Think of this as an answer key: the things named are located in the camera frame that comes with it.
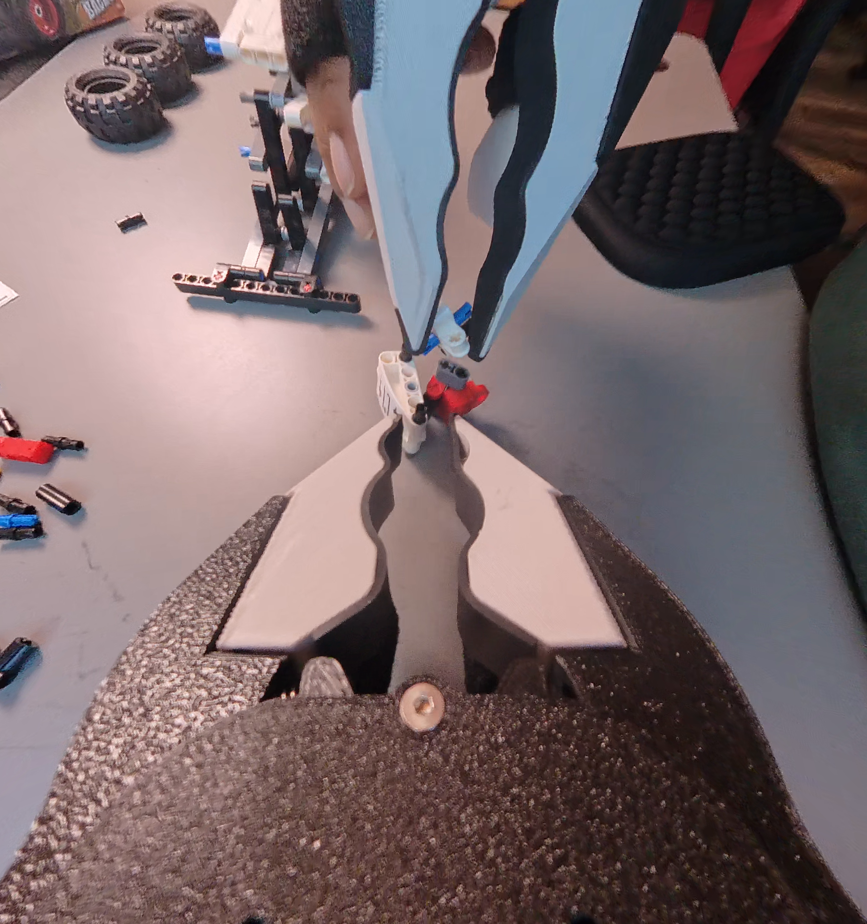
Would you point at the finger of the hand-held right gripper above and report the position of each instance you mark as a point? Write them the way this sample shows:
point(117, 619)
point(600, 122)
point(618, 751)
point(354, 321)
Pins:
point(405, 145)
point(571, 130)

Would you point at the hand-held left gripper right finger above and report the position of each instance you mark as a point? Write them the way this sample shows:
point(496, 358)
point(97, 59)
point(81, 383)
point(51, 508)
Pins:
point(542, 571)

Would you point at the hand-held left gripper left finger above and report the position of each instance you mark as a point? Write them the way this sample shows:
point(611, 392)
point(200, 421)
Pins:
point(297, 571)

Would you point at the small white blue brick piece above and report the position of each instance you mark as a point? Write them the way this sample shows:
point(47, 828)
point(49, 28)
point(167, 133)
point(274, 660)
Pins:
point(452, 342)

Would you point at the red white black brick subassembly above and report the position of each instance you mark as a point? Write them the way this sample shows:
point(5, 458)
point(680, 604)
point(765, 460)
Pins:
point(399, 387)

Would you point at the grey desk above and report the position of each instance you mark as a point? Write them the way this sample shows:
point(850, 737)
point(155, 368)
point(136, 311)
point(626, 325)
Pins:
point(145, 433)

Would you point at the person's right hand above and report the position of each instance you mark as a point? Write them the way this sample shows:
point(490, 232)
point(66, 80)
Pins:
point(336, 145)

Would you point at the red crate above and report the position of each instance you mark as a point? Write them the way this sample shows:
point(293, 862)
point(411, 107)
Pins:
point(751, 44)

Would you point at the partly built toy brick vehicle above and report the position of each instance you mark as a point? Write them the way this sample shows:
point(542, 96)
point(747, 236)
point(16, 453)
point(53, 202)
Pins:
point(282, 202)

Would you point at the black mesh office chair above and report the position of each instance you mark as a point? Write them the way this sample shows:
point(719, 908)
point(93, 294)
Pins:
point(708, 210)

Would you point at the black toy tyre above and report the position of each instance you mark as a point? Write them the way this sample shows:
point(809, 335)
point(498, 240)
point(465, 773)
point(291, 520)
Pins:
point(184, 29)
point(148, 65)
point(113, 104)

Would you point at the black toy pin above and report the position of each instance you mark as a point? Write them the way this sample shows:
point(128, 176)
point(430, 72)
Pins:
point(131, 221)

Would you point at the pile of small toy bricks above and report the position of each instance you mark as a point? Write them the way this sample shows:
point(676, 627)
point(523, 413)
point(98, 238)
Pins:
point(22, 451)

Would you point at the person's green sweater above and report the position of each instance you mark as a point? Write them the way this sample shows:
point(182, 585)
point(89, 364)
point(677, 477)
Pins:
point(860, 462)

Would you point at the toy truck box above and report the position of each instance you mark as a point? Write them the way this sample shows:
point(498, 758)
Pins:
point(30, 22)

